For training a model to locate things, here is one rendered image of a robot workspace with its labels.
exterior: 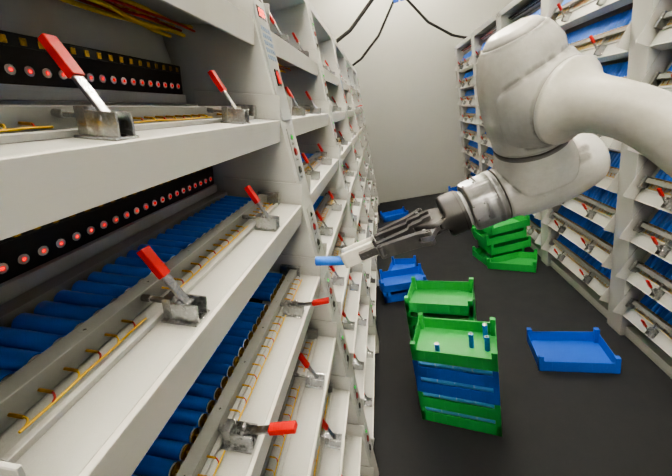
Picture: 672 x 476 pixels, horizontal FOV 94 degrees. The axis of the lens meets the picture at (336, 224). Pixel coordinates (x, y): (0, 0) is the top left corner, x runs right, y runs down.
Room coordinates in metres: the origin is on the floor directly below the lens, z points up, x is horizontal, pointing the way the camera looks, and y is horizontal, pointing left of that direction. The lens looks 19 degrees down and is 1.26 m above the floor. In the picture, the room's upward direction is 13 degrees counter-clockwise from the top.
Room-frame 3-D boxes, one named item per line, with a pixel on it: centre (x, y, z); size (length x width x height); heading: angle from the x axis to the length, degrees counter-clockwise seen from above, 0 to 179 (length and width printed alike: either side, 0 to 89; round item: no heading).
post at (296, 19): (1.47, 0.01, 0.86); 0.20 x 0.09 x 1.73; 78
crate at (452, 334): (0.99, -0.35, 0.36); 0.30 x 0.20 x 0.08; 62
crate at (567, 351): (1.12, -0.93, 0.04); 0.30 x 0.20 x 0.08; 71
